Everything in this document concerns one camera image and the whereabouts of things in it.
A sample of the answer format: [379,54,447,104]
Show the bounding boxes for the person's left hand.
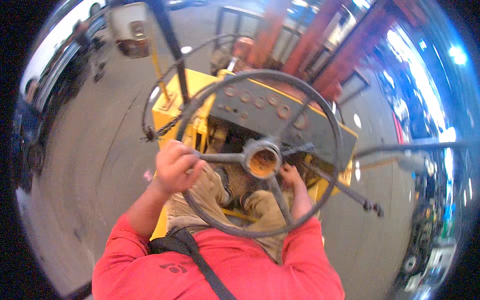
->
[155,139,207,196]

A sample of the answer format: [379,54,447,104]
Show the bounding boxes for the person's right hand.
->
[279,163,303,187]

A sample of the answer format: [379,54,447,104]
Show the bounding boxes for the black steering wheel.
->
[175,69,344,239]

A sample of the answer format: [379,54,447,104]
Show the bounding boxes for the person's legs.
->
[164,164,298,265]

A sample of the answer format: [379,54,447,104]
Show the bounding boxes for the yellow forklift body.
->
[149,68,359,241]

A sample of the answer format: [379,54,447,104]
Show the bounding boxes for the grey gauge dashboard panel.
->
[207,76,359,163]

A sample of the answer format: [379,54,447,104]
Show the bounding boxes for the black control lever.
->
[307,164,385,218]

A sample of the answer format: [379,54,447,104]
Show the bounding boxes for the person's body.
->
[92,213,346,300]

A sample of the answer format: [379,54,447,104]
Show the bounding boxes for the orange tank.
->
[232,36,256,61]

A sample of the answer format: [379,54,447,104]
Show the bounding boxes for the black horizontal bar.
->
[353,140,474,161]

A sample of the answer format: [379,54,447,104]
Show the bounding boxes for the red forklift mast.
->
[247,0,377,103]

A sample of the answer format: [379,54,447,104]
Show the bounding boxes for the white box machine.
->
[108,1,153,59]

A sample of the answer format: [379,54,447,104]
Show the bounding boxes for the cluttered goods shelf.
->
[390,161,464,298]

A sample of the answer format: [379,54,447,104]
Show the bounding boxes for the dark parked vehicle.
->
[10,99,51,190]

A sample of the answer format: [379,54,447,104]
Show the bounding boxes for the white car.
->
[19,0,110,103]

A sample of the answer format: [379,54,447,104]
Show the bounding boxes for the black chain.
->
[141,33,241,143]

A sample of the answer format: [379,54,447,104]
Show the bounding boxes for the black guard post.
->
[147,0,193,106]

